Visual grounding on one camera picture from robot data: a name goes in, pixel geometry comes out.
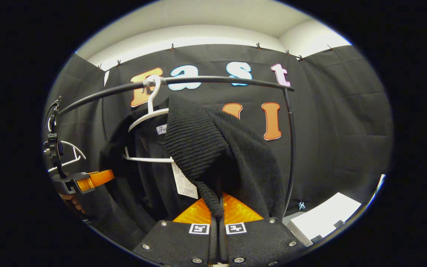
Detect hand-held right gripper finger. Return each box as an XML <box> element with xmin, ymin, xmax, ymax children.
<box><xmin>132</xmin><ymin>197</ymin><xmax>220</xmax><ymax>267</ymax></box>
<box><xmin>220</xmin><ymin>193</ymin><xmax>307</xmax><ymax>267</ymax></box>

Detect black knit garment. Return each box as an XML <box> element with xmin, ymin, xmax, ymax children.
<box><xmin>99</xmin><ymin>95</ymin><xmax>288</xmax><ymax>223</ymax></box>

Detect white garment hanger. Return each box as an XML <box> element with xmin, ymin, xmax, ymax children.
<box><xmin>47</xmin><ymin>140</ymin><xmax>87</xmax><ymax>173</ymax></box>
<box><xmin>123</xmin><ymin>74</ymin><xmax>175</xmax><ymax>164</ymax></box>

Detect white box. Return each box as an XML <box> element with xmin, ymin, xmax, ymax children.
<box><xmin>286</xmin><ymin>192</ymin><xmax>362</xmax><ymax>246</ymax></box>

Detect black backdrop cloth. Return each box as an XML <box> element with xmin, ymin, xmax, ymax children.
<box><xmin>43</xmin><ymin>44</ymin><xmax>394</xmax><ymax>253</ymax></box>

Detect row of black cloth clips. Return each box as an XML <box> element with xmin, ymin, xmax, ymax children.
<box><xmin>97</xmin><ymin>43</ymin><xmax>334</xmax><ymax>71</ymax></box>

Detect black clothes rack rail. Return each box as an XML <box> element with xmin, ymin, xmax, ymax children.
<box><xmin>56</xmin><ymin>75</ymin><xmax>297</xmax><ymax>217</ymax></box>

